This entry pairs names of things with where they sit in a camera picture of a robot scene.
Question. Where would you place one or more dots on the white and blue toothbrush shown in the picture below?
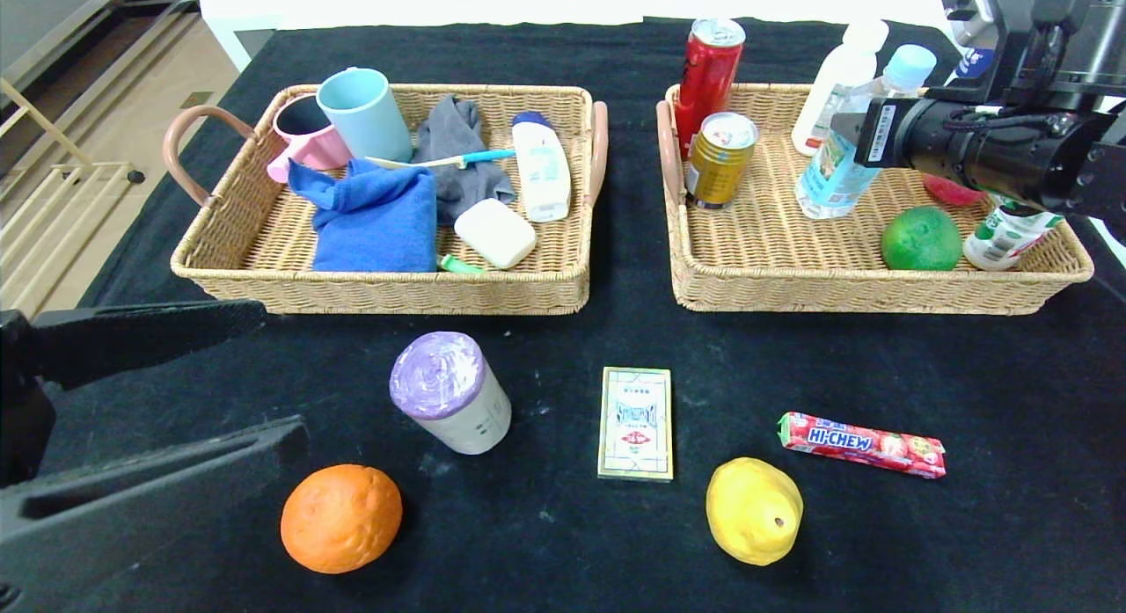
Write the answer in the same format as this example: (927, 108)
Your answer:
(488, 156)

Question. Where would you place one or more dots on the black tablecloth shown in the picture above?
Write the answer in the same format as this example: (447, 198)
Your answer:
(563, 551)

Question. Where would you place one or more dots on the white soap box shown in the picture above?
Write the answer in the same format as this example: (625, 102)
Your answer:
(495, 235)

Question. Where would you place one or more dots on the grey cloth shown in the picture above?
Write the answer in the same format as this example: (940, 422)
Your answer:
(453, 129)

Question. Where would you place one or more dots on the wicker basket with toiletries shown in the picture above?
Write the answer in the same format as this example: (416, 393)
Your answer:
(264, 235)

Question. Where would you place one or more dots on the red Hi-Chew candy pack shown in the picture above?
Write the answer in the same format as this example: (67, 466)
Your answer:
(858, 444)

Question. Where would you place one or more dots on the beige wheeled rack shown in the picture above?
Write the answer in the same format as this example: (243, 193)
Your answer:
(53, 200)

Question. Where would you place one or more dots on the gold drink can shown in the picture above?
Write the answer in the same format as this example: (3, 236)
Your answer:
(717, 169)

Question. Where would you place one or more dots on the pink plastic cup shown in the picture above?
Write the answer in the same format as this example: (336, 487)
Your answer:
(312, 151)

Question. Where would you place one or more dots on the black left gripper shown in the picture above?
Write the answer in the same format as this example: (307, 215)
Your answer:
(19, 402)

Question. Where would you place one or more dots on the green citrus fruit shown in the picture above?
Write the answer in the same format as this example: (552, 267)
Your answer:
(919, 241)

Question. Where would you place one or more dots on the orange fruit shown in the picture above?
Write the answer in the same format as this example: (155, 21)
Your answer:
(341, 518)

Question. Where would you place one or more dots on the small green plastic item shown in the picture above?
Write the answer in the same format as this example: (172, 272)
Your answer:
(456, 264)

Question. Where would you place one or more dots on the playing card box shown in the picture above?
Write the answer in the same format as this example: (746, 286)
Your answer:
(635, 424)

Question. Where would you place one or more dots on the grey metal shelf frame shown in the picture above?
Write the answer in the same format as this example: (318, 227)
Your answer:
(97, 8)

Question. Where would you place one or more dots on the purple trash bag roll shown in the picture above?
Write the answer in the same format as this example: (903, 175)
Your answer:
(449, 393)

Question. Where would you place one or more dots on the yellow lemon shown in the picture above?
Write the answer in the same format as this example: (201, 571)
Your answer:
(752, 512)

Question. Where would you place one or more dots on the white bottle purple cap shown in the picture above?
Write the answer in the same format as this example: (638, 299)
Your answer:
(972, 63)

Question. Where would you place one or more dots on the red drink can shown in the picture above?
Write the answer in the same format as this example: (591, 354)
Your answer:
(708, 76)

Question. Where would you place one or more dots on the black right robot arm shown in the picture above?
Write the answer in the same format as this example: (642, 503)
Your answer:
(994, 160)

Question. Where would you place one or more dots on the red apple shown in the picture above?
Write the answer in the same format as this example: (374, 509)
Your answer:
(950, 191)

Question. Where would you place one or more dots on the light teal plastic cup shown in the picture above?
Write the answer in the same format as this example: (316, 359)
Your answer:
(369, 120)

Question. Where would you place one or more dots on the white table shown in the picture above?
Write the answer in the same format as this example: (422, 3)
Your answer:
(396, 2)

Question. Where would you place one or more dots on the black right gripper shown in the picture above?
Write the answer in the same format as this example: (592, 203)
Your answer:
(881, 131)

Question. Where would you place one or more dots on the clear water bottle blue cap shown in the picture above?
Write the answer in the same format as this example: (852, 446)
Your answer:
(827, 182)

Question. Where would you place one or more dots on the blue cloth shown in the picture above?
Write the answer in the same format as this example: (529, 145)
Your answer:
(378, 226)

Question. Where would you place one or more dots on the white lotion bottle blue cap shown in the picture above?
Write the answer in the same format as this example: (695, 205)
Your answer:
(541, 173)

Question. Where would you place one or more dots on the white yogurt bottle green label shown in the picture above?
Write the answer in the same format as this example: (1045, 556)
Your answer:
(1003, 239)

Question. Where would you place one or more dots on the wicker basket with food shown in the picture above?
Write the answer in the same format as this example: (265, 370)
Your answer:
(765, 235)

